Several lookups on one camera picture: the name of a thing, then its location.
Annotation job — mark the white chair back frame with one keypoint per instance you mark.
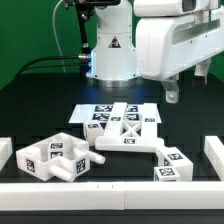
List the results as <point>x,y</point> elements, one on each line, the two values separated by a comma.
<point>132,136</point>

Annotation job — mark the white tag base sheet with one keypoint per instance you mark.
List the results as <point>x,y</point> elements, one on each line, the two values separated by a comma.
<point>102,112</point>

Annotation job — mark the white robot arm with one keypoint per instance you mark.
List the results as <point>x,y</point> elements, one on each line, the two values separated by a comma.
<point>113,60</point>

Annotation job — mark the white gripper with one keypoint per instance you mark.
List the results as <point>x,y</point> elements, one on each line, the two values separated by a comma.
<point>169,45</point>

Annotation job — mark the white chair seat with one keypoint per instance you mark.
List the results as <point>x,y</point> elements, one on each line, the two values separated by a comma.
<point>34,160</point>

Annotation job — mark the white wall block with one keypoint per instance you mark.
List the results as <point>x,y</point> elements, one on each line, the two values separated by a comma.
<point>214,150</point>
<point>5,151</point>

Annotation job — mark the white right wall block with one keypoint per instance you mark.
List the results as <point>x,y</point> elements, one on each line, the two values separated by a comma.
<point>214,150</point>

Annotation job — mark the white left wall block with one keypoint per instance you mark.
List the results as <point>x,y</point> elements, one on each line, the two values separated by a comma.
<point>5,151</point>

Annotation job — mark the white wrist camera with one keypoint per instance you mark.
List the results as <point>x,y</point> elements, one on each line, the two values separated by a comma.
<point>194,5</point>

